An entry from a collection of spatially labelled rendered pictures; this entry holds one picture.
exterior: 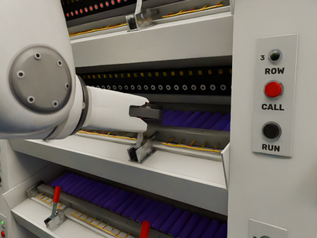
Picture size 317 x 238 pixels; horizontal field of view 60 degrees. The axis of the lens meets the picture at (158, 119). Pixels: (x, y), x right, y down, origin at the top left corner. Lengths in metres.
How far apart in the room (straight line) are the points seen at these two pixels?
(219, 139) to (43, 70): 0.28
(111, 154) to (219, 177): 0.20
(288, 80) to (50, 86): 0.22
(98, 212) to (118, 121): 0.34
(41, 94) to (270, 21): 0.23
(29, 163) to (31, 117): 0.65
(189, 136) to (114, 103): 0.15
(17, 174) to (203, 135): 0.56
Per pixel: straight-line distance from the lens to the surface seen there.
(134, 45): 0.43
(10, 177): 0.83
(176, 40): 0.38
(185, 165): 0.40
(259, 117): 0.31
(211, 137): 0.42
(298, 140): 0.31
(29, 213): 0.80
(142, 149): 0.43
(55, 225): 0.70
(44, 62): 0.20
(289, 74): 0.31
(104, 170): 0.50
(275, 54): 0.31
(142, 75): 0.60
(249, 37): 0.32
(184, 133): 0.44
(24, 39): 0.20
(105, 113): 0.32
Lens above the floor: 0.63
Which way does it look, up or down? 7 degrees down
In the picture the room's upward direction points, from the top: straight up
